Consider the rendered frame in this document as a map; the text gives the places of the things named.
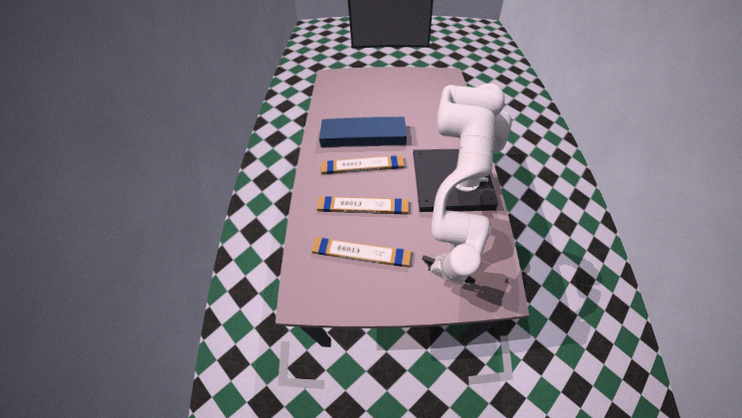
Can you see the tan rectangular pack with blue bands and white label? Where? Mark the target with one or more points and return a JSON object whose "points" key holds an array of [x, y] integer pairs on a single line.
{"points": [[362, 164]]}

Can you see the blue rectangular block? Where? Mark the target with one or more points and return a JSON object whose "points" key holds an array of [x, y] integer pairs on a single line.
{"points": [[350, 131]]}

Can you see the orange flat pack with blue bands and white label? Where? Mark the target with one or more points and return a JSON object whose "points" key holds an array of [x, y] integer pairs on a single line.
{"points": [[362, 205]]}

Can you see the orange box with blue bands and white label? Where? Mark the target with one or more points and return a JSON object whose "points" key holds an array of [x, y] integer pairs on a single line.
{"points": [[361, 252]]}

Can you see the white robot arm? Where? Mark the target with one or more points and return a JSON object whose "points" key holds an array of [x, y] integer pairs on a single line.
{"points": [[469, 114]]}

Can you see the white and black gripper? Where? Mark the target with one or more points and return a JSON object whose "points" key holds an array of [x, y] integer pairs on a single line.
{"points": [[435, 268]]}

